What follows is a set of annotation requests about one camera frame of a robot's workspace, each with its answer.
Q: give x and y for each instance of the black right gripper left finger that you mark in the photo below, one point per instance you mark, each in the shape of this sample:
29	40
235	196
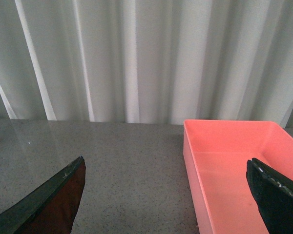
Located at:
51	208

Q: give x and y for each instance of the white pleated curtain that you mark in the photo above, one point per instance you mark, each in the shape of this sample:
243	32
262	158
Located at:
147	61

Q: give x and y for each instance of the pink plastic bin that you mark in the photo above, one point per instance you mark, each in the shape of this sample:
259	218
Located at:
216	154

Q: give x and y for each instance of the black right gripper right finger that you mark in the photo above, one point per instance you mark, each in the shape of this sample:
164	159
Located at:
273	194

